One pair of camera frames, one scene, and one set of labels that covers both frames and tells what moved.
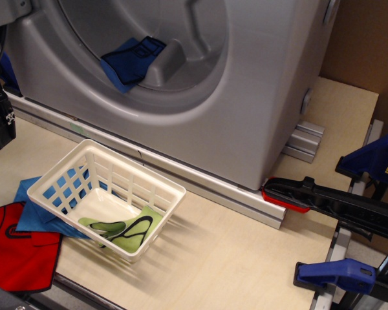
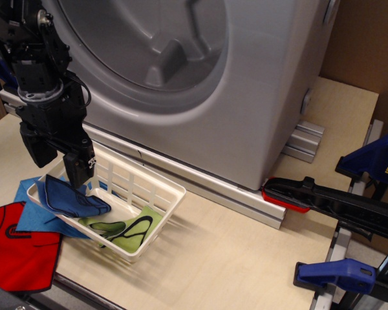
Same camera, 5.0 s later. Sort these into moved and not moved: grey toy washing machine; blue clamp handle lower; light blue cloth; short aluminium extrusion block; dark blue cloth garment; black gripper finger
Moved: dark blue cloth garment; black gripper finger
Not moved: short aluminium extrusion block; grey toy washing machine; blue clamp handle lower; light blue cloth
